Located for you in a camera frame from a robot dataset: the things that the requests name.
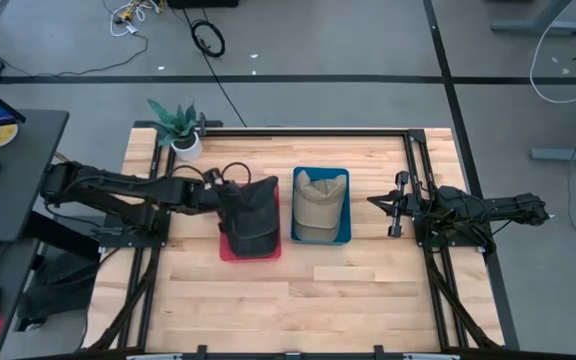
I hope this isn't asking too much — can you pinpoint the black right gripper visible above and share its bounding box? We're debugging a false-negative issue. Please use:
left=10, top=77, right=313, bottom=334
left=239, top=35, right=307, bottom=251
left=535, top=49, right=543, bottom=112
left=367, top=170, right=423, bottom=239

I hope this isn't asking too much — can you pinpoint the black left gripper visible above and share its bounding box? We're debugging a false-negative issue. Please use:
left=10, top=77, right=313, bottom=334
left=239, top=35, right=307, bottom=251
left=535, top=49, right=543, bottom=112
left=200, top=167, right=249, bottom=235

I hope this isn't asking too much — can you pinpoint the dark grey baseball cap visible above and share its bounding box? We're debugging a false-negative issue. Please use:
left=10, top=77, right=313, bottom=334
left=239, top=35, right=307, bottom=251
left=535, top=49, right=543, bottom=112
left=217, top=175, right=280, bottom=259

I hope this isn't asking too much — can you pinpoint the tan baseball cap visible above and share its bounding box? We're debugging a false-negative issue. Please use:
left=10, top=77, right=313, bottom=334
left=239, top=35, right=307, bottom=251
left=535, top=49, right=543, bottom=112
left=292, top=169, right=348, bottom=243

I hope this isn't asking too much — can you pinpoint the blue plastic bin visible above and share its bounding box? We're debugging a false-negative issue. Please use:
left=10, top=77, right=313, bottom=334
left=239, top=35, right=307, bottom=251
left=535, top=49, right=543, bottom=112
left=290, top=165, right=354, bottom=247

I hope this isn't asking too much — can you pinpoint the red plastic bin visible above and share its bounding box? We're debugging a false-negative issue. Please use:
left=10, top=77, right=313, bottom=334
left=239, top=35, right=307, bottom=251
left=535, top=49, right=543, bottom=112
left=217, top=182, right=284, bottom=264

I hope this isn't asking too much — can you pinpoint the potted snake plant white pot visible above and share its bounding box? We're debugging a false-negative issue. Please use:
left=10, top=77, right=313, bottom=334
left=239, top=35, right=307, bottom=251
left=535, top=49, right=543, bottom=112
left=146, top=98, right=205, bottom=163

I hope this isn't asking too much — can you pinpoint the grey desk leg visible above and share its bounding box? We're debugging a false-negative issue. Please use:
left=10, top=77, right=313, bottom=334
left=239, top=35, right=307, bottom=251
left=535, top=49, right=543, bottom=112
left=529, top=146, right=576, bottom=165
left=490, top=0, right=576, bottom=37

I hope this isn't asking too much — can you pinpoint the black office chair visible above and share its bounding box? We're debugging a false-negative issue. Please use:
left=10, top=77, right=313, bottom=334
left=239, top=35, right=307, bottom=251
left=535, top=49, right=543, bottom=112
left=15, top=209, right=103, bottom=332

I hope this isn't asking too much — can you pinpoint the black box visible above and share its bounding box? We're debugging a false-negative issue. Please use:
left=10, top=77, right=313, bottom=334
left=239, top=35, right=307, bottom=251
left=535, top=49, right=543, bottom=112
left=166, top=0, right=240, bottom=10

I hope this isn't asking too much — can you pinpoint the black desk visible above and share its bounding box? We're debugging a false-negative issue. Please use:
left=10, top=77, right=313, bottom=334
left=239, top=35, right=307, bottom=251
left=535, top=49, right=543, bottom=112
left=0, top=108, right=70, bottom=360

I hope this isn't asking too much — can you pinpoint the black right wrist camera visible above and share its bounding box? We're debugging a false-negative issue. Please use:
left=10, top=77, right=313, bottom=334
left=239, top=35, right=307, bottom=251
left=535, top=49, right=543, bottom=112
left=403, top=193, right=426, bottom=217

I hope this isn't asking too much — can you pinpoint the black aluminium rig frame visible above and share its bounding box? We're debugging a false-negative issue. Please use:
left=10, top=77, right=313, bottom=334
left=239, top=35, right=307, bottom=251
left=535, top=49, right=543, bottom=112
left=85, top=119, right=507, bottom=360

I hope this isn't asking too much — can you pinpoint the long black floor cable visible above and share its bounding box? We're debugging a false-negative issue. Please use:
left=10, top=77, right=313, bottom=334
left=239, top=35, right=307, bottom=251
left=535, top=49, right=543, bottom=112
left=181, top=5, right=248, bottom=128

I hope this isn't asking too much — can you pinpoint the coiled black cable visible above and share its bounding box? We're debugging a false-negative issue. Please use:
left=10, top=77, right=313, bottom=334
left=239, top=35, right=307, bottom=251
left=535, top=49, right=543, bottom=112
left=189, top=18, right=227, bottom=59

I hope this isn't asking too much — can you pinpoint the white floor cable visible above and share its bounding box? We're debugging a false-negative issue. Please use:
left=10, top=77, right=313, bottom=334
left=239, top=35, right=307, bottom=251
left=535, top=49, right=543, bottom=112
left=529, top=0, right=576, bottom=105

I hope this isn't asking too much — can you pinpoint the thin black floor cable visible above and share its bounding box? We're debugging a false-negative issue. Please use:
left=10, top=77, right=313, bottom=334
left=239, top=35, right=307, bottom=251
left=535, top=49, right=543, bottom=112
left=0, top=32, right=150, bottom=80

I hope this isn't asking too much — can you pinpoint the white cable bundle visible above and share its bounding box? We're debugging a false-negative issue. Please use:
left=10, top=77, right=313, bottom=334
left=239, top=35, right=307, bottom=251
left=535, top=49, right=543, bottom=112
left=108, top=0, right=163, bottom=39

